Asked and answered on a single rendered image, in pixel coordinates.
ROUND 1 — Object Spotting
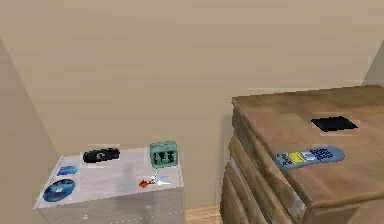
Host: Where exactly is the blue remote control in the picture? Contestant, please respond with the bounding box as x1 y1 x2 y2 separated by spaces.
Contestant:
274 145 346 172

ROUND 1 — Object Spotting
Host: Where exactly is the orange key ring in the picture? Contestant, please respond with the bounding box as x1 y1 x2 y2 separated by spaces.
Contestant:
138 171 172 189

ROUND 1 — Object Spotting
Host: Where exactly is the white bedside cabinet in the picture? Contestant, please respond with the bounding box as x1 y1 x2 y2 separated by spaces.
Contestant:
32 145 186 224

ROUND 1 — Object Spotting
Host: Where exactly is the blue card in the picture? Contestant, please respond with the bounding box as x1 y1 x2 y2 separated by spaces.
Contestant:
56 164 80 177

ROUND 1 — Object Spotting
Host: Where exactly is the black flat phone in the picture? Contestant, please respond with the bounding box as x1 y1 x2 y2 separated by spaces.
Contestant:
310 115 359 133

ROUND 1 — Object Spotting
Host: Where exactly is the blue compact disc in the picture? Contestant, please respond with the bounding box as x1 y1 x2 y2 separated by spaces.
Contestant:
42 178 77 203

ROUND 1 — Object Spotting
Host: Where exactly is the black oblong gadget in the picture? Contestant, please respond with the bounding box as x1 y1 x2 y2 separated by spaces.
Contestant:
82 147 121 164

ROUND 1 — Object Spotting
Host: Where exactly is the brown wooden chest of drawers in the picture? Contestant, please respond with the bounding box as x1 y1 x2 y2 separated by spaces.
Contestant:
219 84 384 224

